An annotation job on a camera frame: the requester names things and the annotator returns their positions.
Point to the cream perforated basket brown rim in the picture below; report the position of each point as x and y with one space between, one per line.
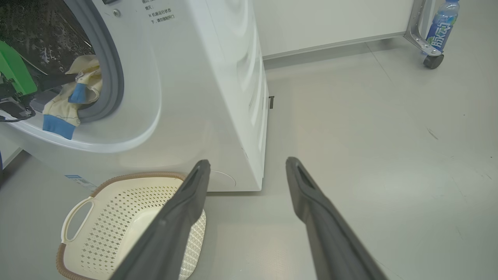
116 225

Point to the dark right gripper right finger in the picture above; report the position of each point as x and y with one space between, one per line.
330 233

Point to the black text instruction label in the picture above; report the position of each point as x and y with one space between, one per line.
157 11

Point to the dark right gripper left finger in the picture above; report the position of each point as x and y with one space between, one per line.
171 229

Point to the white front-load washing machine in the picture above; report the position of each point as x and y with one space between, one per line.
186 77

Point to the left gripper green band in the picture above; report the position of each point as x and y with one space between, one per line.
13 70

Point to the metal frame with caster wheel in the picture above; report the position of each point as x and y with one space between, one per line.
418 35

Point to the blue energy label sticker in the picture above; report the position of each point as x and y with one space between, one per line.
79 182

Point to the clear bottle blue label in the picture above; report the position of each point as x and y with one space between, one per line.
441 27

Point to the cream garment blue cuffs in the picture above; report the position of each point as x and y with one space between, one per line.
87 66

